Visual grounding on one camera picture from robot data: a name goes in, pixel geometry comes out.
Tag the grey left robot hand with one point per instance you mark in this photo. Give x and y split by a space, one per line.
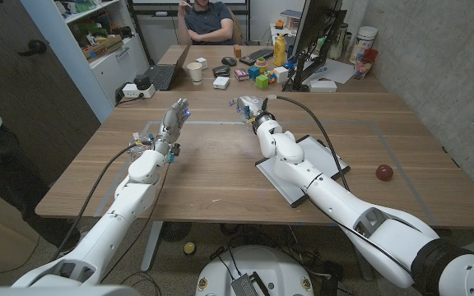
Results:
172 123

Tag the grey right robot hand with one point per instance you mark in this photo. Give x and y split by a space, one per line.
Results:
253 107

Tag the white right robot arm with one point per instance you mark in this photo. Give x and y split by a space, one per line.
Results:
335 201

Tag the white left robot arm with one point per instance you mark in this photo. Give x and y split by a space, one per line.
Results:
134 193

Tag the colourful stacking cups toy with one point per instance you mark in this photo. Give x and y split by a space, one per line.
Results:
261 63

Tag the white paper cup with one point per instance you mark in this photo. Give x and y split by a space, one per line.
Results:
195 73

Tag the clear cup with red top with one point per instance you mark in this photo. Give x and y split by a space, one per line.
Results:
364 66

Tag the red toy apple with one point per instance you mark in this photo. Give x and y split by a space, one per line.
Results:
384 172

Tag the green cube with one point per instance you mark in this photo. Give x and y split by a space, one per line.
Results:
262 81

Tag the blue cube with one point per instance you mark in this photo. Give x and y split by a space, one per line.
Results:
254 72

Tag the pink box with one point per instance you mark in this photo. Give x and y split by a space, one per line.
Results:
241 74

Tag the colourful puzzle cube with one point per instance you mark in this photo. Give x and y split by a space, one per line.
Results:
271 77

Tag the small flat white box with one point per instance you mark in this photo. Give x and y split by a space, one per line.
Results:
221 82

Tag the black laptop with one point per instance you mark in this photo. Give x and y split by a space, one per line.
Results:
163 76

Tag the black keyboard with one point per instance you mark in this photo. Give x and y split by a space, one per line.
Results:
256 56

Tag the black power adapter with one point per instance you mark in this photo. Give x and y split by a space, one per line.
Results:
142 82

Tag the white power strip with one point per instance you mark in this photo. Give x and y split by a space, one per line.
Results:
132 91

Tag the black computer mouse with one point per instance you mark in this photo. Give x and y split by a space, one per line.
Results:
229 61

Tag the small wooden block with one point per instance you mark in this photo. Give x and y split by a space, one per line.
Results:
237 51

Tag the yellow squeeze bottle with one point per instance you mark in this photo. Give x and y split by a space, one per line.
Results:
279 51

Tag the small white cube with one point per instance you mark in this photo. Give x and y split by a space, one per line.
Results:
202 63

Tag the long white box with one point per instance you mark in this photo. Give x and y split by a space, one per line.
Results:
323 86

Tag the tan chair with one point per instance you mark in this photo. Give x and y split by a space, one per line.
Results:
237 30

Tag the white shelf cabinet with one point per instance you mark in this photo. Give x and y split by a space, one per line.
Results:
113 70

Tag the small orange object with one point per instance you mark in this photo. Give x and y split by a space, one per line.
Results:
279 24

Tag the white paper sheet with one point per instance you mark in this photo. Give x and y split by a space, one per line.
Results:
335 72

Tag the seated person in dark shirt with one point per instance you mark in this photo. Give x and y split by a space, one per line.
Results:
208 20

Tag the brown cardboard box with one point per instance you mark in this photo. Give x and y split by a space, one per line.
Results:
103 47

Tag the metal thermos flask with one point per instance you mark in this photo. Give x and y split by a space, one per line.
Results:
337 45

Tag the black computer monitor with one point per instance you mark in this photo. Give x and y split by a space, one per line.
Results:
315 20

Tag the grey table leg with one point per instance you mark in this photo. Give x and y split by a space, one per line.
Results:
152 244
366 273

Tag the yellow ball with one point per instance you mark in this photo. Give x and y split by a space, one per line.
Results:
189 248

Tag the white canister with blue label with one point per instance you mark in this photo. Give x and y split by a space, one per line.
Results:
362 43

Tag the dark wood-grain door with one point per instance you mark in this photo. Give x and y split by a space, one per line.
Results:
35 103

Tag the white robot torso base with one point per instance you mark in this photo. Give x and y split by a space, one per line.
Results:
261 263

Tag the white board with black frame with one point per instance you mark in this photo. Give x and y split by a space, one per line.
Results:
323 158

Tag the whiteboard with black frame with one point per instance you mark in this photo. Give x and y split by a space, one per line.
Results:
220 1

